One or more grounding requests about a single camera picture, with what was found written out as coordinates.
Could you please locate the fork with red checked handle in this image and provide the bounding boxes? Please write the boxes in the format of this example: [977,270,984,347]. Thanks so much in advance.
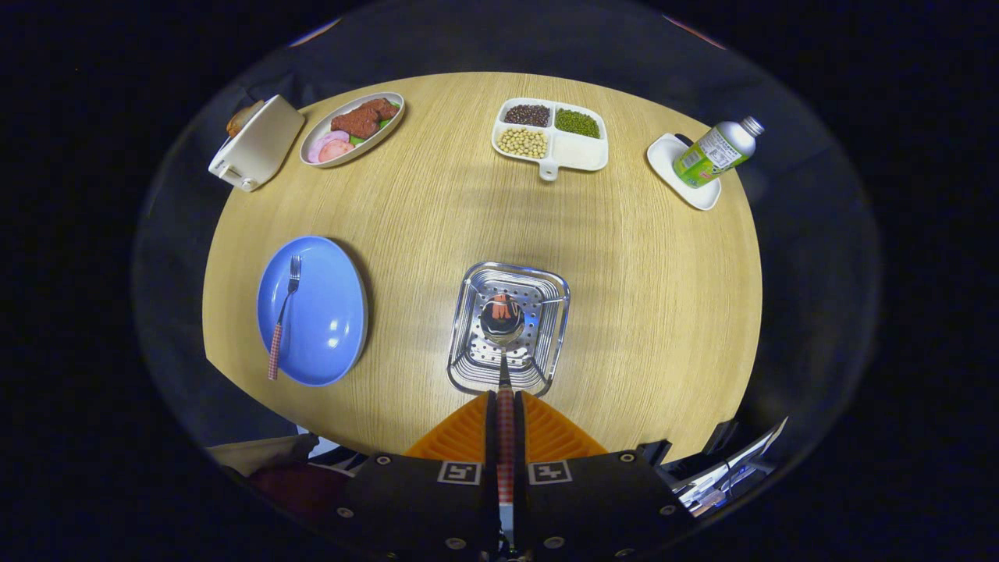
[268,255,303,382]

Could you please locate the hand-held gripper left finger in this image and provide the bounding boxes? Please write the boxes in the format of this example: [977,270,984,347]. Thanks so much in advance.
[332,390,500,559]

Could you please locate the spoon with red checked handle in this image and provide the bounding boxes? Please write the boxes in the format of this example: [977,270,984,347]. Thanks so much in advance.
[479,294,525,504]

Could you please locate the white glossy panel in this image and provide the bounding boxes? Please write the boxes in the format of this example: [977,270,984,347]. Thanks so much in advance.
[663,418,789,516]

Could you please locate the green mung beans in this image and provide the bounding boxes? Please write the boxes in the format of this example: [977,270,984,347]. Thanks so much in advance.
[555,108,602,139]

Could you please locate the white square coaster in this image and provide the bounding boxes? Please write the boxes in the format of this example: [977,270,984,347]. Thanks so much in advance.
[646,133,722,212]

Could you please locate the beige oval plate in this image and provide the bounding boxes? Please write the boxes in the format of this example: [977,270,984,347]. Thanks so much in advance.
[300,91,406,169]

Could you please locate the white divided dish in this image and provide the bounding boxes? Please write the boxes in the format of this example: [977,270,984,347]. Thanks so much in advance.
[491,97,609,182]

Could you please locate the small black bracket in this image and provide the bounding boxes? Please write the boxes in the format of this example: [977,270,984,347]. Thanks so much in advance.
[702,420,738,455]

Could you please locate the yellow soybeans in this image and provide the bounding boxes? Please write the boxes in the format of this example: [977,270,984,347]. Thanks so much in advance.
[497,127,549,159]

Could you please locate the brown meat piece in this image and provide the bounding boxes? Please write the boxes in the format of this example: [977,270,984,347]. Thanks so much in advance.
[330,98,400,140]

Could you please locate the green lettuce leaf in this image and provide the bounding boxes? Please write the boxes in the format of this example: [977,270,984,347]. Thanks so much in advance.
[348,117,400,148]

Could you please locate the silver bottle with green label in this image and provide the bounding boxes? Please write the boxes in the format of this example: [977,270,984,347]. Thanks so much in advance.
[673,116,765,189]

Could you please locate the dark brown beans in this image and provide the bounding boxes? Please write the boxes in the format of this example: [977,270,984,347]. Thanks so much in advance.
[503,104,552,127]

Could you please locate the blue plate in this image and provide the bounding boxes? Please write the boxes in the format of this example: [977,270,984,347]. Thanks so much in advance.
[257,236,369,387]

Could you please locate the metal wire cutlery holder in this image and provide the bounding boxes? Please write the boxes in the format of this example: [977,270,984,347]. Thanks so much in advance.
[446,261,571,397]

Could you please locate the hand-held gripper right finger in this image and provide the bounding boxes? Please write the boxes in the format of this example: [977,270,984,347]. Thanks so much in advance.
[514,390,695,559]

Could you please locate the white toaster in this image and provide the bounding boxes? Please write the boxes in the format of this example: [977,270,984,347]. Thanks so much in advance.
[208,94,306,193]

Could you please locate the pink ham slices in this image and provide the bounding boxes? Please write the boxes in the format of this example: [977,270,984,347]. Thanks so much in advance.
[308,130,356,164]

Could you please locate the black backdrop cloth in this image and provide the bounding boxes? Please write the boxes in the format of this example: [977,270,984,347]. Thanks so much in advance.
[133,0,883,469]

